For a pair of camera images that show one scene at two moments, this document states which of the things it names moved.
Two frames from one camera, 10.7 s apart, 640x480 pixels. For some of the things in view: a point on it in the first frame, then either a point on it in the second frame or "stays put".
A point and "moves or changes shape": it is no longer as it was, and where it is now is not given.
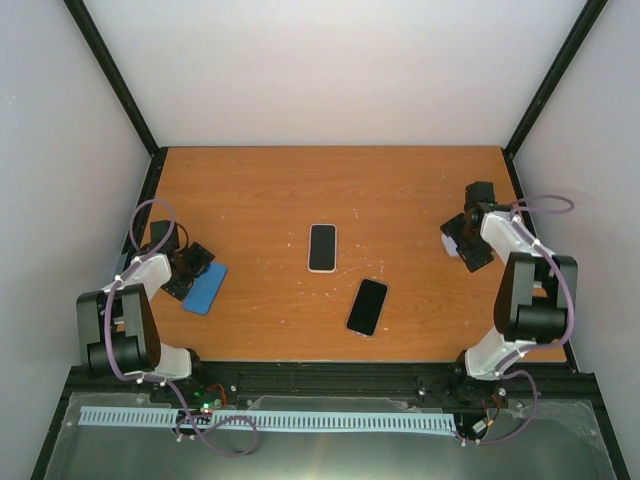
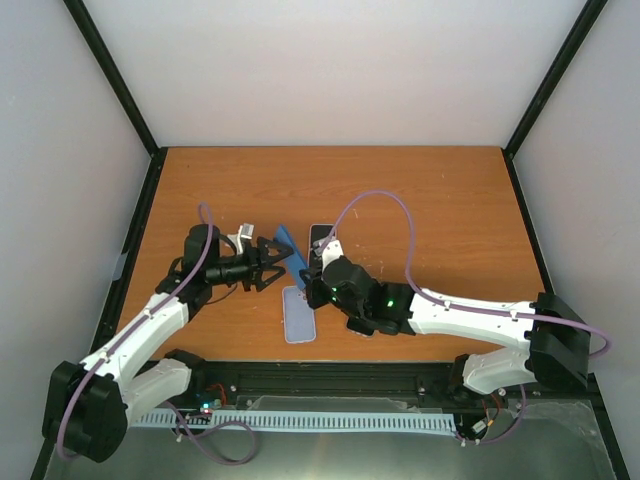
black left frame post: (123, 92) stays put
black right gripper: (473, 259) → (315, 299)
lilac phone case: (449, 245) → (299, 319)
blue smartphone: (204, 290) moves or changes shape
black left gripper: (200, 258) → (255, 269)
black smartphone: (322, 247) stays put
